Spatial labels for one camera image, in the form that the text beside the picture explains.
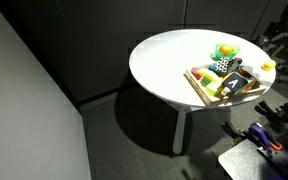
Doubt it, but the wooden tray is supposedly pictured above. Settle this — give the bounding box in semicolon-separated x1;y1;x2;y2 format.
183;63;268;108

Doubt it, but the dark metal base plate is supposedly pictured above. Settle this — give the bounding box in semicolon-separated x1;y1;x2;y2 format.
217;138;285;180

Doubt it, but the green plastic bowl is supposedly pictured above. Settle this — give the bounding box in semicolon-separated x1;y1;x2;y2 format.
209;42;241;63

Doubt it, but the orange toy fruit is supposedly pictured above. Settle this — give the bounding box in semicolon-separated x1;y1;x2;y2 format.
219;43;235;55

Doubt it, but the yellow toy banana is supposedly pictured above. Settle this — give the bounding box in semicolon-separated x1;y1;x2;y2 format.
196;68;222;84

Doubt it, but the large yellow toy fruit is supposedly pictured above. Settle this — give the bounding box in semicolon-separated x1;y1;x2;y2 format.
262;59;277;72

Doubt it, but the black patterned fabric cube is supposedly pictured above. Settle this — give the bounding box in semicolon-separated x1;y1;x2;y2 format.
214;56;240;77

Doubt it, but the black spring clamp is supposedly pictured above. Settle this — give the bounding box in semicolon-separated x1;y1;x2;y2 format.
254;100;285;123
221;120;248;143

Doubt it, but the white table leg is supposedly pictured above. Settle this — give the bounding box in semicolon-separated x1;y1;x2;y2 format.
172;106;188;155

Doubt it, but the pale green toy block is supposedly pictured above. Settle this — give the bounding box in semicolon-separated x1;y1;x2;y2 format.
205;82;223;96

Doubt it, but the pink toy block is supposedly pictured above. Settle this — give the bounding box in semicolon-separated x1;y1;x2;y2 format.
190;66;202;76

